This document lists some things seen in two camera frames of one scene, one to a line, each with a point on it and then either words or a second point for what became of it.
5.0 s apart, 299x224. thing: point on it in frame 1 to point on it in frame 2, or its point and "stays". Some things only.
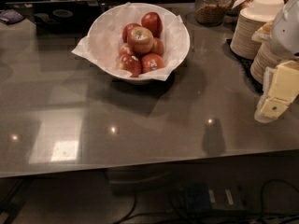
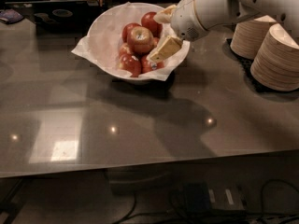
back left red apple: x=126 y=33 stays
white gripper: x=286 y=32 to x=187 y=21
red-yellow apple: x=140 y=40 stays
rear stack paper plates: x=251 y=18 stays
